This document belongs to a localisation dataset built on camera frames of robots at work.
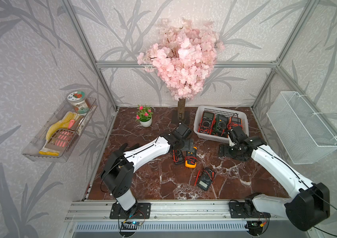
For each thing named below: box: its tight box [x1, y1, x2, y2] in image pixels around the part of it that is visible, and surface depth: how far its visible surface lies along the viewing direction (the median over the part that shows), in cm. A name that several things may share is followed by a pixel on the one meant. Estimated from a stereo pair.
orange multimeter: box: [227, 116, 243, 130], surface depth 103 cm
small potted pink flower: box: [135, 104, 154, 128], surface depth 101 cm
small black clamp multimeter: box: [171, 149, 184, 165], surface depth 91 cm
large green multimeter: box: [215, 113, 229, 138], surface depth 104 cm
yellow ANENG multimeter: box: [184, 146, 198, 169], surface depth 90 cm
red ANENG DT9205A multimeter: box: [198, 111, 217, 135], surface depth 101 cm
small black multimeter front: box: [194, 167, 216, 191], surface depth 82 cm
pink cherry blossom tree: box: [136, 18, 225, 120], surface depth 72 cm
